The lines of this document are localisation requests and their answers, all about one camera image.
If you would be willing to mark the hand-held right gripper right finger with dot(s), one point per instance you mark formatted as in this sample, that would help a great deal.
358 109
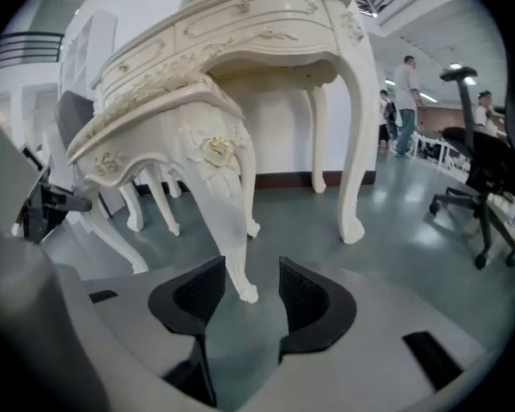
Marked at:
322 311

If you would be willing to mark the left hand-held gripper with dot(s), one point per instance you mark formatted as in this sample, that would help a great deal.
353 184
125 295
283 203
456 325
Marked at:
36 213

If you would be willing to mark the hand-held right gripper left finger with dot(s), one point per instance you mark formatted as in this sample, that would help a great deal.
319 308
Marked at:
189 303

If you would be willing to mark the cream ornate carved stool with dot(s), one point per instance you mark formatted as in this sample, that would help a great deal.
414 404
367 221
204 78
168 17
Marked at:
197 118

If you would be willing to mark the white shelf unit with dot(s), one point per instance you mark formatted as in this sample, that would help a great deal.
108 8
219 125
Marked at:
86 50

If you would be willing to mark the white background desks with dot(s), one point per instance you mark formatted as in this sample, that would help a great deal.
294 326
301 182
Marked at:
438 148

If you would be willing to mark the black office chair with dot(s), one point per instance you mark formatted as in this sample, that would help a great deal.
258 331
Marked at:
480 161

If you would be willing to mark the rectangular ceiling light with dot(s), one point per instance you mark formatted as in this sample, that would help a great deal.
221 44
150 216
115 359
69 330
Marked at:
455 65
428 97

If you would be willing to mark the cream ornate carved table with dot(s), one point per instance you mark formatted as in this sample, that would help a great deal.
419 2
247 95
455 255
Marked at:
257 28

